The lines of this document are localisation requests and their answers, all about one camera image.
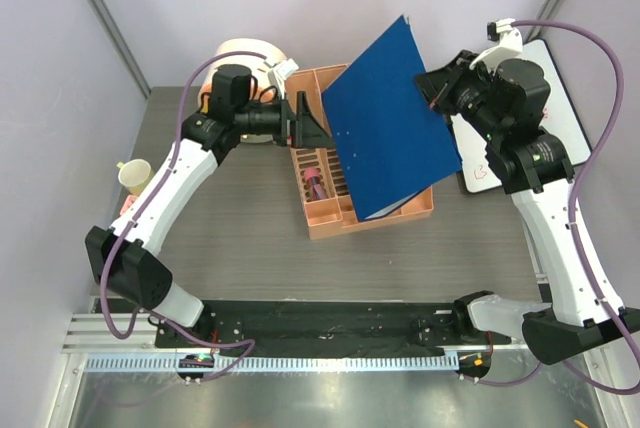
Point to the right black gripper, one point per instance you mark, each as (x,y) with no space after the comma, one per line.
(434,83)

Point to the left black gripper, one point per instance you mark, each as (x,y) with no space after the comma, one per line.
(309,133)

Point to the blue ring binder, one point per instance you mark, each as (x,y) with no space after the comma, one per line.
(390,144)

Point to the white arched drawer cabinet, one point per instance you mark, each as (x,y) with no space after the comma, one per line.
(235,76)

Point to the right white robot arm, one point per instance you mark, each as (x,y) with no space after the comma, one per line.
(585,312)

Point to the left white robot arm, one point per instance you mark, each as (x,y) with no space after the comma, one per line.
(124,257)

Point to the pink sticky note pad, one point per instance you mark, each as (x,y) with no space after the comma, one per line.
(127,204)

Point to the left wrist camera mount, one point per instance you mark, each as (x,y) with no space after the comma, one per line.
(278,72)

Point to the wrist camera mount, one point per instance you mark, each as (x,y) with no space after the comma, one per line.
(278,72)
(508,44)

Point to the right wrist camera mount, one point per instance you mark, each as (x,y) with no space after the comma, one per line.
(508,44)

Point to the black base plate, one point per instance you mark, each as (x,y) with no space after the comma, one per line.
(331,324)

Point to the perforated cable tray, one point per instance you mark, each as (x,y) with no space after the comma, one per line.
(184,363)

